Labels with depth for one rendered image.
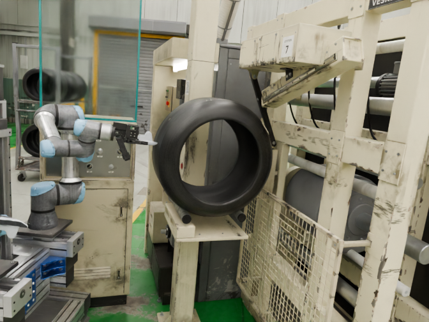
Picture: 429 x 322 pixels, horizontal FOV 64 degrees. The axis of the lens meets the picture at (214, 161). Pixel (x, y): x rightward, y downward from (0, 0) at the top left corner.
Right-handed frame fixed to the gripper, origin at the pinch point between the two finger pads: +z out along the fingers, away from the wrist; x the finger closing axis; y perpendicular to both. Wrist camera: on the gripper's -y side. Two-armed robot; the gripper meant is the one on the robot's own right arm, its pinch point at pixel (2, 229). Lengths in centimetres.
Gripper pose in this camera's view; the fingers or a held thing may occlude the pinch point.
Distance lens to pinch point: 114.7
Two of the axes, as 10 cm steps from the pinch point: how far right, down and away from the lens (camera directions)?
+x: -4.7, -0.1, -8.8
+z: 8.7, 1.7, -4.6
